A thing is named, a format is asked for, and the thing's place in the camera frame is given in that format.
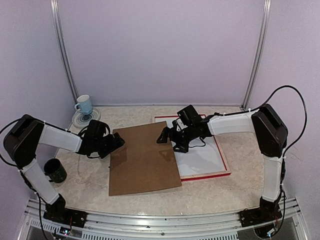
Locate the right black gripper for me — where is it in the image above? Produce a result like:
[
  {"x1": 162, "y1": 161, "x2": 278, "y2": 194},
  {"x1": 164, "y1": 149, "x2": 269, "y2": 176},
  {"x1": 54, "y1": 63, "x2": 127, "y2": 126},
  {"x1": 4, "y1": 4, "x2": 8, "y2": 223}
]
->
[{"x1": 156, "y1": 124, "x2": 196, "y2": 153}]

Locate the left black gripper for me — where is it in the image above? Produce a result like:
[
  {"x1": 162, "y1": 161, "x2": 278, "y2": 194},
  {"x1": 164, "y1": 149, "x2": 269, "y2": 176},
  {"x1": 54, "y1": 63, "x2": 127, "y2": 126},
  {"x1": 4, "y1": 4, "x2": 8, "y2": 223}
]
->
[{"x1": 94, "y1": 132, "x2": 125, "y2": 159}]

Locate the brown backing board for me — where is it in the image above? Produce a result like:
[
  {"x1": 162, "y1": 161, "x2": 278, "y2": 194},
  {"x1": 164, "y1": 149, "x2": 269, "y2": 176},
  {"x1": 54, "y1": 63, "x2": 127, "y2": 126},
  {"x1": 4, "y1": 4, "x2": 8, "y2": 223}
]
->
[{"x1": 108, "y1": 121, "x2": 182, "y2": 196}]

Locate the white foam sheet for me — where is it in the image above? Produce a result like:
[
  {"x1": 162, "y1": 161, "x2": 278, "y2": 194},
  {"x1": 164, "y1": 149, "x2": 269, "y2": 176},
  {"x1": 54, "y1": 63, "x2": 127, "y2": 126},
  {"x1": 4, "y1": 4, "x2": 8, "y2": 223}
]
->
[{"x1": 154, "y1": 116, "x2": 227, "y2": 177}]

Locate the red wooden picture frame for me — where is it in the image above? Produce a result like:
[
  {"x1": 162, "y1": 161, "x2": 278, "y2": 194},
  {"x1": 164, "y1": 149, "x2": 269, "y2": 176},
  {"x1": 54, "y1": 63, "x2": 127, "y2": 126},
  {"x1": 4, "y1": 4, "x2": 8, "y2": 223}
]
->
[{"x1": 152, "y1": 114, "x2": 232, "y2": 182}]

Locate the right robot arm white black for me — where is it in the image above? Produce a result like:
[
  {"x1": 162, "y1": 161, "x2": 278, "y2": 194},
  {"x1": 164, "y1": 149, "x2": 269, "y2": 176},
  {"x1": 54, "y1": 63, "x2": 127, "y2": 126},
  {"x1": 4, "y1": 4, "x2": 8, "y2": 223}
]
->
[{"x1": 156, "y1": 103, "x2": 288, "y2": 227}]

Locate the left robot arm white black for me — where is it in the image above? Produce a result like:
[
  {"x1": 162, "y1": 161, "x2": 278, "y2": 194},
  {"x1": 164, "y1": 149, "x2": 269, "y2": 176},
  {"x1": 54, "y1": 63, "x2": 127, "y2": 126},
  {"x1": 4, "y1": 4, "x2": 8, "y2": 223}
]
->
[{"x1": 3, "y1": 114, "x2": 125, "y2": 226}]

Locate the striped round plate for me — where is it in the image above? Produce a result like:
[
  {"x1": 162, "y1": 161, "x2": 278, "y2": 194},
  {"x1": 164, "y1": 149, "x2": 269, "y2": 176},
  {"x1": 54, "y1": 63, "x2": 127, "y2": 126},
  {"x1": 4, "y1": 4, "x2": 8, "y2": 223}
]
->
[{"x1": 72, "y1": 107, "x2": 101, "y2": 128}]

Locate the light blue mug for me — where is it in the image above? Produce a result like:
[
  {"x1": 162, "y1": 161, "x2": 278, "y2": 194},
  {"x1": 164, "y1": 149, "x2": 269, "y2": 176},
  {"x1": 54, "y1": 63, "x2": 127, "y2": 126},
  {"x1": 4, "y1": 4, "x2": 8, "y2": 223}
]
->
[{"x1": 74, "y1": 94, "x2": 93, "y2": 115}]

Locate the dark green mug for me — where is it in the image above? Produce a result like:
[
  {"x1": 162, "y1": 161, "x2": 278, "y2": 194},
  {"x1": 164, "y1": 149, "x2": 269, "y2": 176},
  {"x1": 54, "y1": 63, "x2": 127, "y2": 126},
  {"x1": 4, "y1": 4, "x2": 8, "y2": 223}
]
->
[{"x1": 43, "y1": 158, "x2": 67, "y2": 184}]

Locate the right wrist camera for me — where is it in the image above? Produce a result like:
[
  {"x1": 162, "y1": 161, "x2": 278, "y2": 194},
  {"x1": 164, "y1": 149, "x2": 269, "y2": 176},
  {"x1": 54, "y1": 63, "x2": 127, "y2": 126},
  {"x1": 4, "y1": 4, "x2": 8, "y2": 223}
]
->
[{"x1": 172, "y1": 119, "x2": 182, "y2": 132}]

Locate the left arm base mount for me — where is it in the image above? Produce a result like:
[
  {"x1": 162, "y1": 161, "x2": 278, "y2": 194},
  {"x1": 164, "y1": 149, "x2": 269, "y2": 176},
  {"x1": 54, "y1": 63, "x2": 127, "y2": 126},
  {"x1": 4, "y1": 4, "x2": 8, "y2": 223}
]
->
[{"x1": 43, "y1": 208, "x2": 88, "y2": 228}]

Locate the aluminium front rail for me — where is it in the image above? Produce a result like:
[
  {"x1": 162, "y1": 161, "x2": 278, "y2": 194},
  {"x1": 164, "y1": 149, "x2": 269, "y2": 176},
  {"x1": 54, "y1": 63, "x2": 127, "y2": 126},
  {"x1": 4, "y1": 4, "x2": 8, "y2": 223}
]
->
[{"x1": 16, "y1": 196, "x2": 310, "y2": 240}]

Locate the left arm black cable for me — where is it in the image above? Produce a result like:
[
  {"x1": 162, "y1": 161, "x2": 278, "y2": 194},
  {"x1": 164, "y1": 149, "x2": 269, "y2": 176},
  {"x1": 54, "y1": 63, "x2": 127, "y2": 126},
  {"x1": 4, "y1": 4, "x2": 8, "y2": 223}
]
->
[{"x1": 0, "y1": 118, "x2": 26, "y2": 167}]

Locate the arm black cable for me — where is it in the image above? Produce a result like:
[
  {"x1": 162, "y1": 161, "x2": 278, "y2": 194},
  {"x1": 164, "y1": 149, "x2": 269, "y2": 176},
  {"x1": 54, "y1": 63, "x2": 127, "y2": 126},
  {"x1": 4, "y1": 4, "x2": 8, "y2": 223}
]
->
[
  {"x1": 259, "y1": 85, "x2": 308, "y2": 153},
  {"x1": 0, "y1": 118, "x2": 26, "y2": 167}
]

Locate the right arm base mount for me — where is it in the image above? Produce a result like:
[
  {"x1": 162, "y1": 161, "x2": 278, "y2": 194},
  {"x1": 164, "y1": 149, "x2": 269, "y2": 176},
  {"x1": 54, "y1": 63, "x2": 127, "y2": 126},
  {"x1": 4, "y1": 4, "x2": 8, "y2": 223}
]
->
[{"x1": 238, "y1": 207, "x2": 283, "y2": 228}]

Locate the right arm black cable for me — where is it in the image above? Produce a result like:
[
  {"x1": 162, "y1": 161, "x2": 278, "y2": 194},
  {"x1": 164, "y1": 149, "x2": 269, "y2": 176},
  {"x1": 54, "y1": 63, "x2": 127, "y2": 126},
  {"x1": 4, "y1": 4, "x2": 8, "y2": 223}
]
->
[{"x1": 259, "y1": 85, "x2": 308, "y2": 153}]

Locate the left aluminium corner post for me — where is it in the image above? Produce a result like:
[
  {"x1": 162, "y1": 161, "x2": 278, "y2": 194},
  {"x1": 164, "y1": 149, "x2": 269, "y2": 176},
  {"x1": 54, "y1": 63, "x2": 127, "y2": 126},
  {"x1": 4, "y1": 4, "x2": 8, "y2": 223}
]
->
[{"x1": 50, "y1": 0, "x2": 79, "y2": 103}]

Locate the aluminium corner post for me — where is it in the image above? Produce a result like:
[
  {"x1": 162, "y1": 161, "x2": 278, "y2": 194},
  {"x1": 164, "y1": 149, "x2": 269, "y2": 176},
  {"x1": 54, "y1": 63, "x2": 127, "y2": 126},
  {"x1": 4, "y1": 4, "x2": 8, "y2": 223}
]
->
[
  {"x1": 241, "y1": 0, "x2": 272, "y2": 110},
  {"x1": 50, "y1": 0, "x2": 79, "y2": 103}
]

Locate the right aluminium corner post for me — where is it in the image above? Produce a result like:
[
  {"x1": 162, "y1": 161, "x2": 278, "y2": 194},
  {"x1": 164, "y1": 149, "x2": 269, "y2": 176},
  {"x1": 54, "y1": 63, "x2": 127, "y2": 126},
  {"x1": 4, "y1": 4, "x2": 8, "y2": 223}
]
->
[{"x1": 241, "y1": 0, "x2": 272, "y2": 110}]

